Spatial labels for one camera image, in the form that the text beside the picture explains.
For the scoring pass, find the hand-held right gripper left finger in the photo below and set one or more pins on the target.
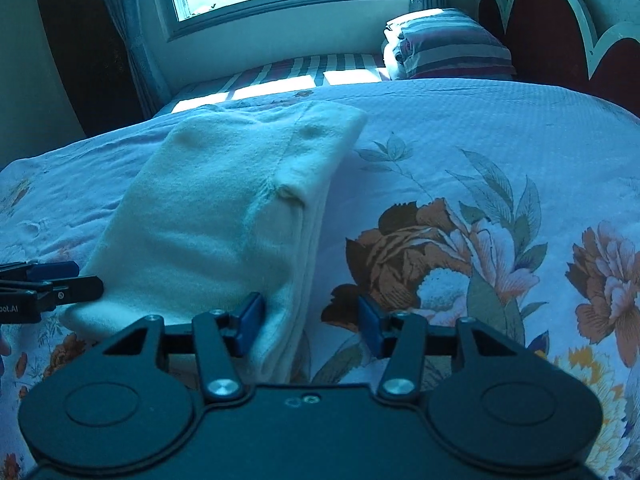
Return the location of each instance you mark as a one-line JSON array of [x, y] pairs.
[[249, 324]]

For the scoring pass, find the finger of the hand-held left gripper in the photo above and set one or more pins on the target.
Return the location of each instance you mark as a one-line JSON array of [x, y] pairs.
[[50, 271], [75, 289]]

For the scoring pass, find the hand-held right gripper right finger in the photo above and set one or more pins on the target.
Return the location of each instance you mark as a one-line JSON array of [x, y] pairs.
[[370, 329]]

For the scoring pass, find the white knit garment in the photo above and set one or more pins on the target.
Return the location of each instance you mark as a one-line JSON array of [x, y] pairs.
[[210, 210]]

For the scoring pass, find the floral bedspread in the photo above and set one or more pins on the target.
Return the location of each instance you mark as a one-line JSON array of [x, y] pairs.
[[450, 125]]

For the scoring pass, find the dark wooden cabinet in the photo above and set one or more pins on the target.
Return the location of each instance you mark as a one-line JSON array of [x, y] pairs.
[[85, 50]]

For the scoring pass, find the striped bed sheet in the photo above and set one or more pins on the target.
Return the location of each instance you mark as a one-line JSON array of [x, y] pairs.
[[300, 67]]

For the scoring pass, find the folded striped quilt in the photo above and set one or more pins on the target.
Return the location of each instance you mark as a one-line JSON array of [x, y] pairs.
[[450, 45]]

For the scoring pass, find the dark red scalloped headboard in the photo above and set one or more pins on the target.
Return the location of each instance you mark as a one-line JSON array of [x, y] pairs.
[[540, 35]]

